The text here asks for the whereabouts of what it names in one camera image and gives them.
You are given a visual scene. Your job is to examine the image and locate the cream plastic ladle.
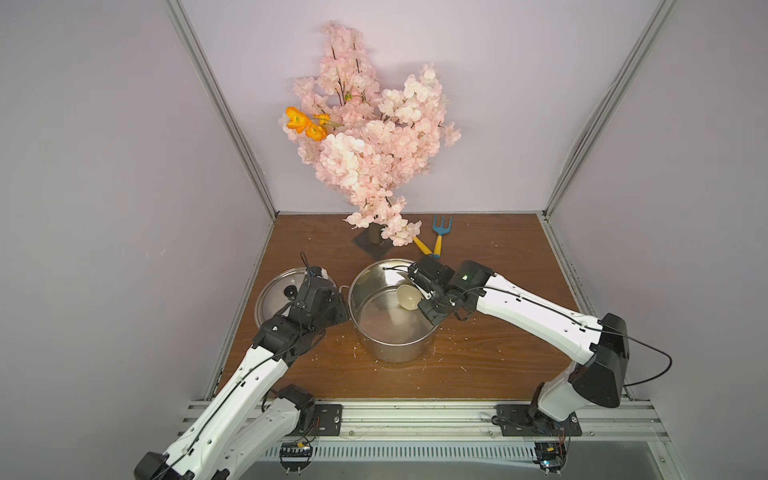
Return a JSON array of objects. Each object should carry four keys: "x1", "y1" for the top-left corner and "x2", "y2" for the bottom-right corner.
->
[{"x1": 395, "y1": 282, "x2": 432, "y2": 311}]

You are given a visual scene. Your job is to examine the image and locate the steel pot lid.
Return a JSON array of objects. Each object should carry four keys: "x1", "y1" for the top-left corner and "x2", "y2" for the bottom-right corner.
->
[{"x1": 254, "y1": 268, "x2": 306, "y2": 328}]

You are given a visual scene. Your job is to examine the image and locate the stainless steel pot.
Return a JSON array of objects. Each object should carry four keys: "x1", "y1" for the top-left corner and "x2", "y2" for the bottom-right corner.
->
[{"x1": 347, "y1": 259, "x2": 437, "y2": 363}]

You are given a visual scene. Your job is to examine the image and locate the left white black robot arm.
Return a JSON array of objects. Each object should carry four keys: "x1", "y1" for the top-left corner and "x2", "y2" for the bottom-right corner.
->
[{"x1": 134, "y1": 266, "x2": 348, "y2": 479}]

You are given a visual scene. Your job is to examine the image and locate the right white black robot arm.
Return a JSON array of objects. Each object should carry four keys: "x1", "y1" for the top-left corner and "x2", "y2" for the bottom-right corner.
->
[{"x1": 405, "y1": 256, "x2": 672, "y2": 436}]

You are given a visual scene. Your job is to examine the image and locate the yellow garden shovel toy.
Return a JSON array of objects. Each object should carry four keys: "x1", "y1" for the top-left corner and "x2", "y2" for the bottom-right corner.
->
[{"x1": 413, "y1": 236, "x2": 434, "y2": 257}]

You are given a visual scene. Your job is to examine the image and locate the blue garden fork toy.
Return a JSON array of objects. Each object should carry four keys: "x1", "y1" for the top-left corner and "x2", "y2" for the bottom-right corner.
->
[{"x1": 432, "y1": 215, "x2": 453, "y2": 258}]

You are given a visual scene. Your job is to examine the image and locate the left small circuit board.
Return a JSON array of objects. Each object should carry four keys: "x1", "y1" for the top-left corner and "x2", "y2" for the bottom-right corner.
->
[{"x1": 278, "y1": 441, "x2": 314, "y2": 475}]

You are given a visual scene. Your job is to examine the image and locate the small circuit board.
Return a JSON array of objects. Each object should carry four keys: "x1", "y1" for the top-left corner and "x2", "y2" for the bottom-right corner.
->
[
  {"x1": 278, "y1": 441, "x2": 314, "y2": 475},
  {"x1": 534, "y1": 441, "x2": 567, "y2": 476}
]

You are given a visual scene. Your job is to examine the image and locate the pink cherry blossom branch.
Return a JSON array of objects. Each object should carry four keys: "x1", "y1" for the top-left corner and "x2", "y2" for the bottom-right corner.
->
[{"x1": 279, "y1": 22, "x2": 461, "y2": 247}]

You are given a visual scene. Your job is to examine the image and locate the orange artificial flower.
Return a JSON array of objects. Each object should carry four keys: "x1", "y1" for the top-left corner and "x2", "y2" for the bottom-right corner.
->
[{"x1": 285, "y1": 106, "x2": 331, "y2": 142}]

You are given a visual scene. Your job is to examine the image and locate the right small circuit board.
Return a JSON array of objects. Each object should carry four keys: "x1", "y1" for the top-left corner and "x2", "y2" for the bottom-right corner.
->
[{"x1": 534, "y1": 441, "x2": 567, "y2": 476}]

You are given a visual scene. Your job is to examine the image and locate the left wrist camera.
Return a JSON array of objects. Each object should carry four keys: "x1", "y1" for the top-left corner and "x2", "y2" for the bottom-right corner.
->
[{"x1": 307, "y1": 266, "x2": 336, "y2": 285}]

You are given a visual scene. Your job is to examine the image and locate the dark flower base plate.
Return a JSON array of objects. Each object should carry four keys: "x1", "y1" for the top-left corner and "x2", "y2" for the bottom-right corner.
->
[{"x1": 352, "y1": 223, "x2": 393, "y2": 260}]

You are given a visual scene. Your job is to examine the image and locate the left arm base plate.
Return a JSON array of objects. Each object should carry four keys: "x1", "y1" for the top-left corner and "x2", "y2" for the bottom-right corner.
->
[{"x1": 290, "y1": 403, "x2": 344, "y2": 438}]

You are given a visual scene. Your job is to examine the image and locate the aluminium mounting rail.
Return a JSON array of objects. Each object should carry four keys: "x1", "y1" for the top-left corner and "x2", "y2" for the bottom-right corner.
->
[{"x1": 176, "y1": 398, "x2": 670, "y2": 444}]

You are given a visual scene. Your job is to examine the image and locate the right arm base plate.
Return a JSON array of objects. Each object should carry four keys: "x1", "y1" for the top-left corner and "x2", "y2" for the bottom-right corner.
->
[{"x1": 491, "y1": 403, "x2": 583, "y2": 437}]

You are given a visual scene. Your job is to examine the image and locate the right aluminium corner post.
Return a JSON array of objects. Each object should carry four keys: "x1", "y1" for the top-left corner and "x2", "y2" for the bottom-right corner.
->
[{"x1": 542, "y1": 0, "x2": 677, "y2": 220}]

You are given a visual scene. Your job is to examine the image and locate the aluminium corner post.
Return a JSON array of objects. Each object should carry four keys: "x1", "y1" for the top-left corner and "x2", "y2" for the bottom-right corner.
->
[
  {"x1": 542, "y1": 0, "x2": 677, "y2": 220},
  {"x1": 163, "y1": 0, "x2": 279, "y2": 223}
]

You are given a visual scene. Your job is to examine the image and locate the left aluminium corner post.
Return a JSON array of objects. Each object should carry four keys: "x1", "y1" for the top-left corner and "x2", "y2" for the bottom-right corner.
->
[{"x1": 163, "y1": 0, "x2": 279, "y2": 223}]

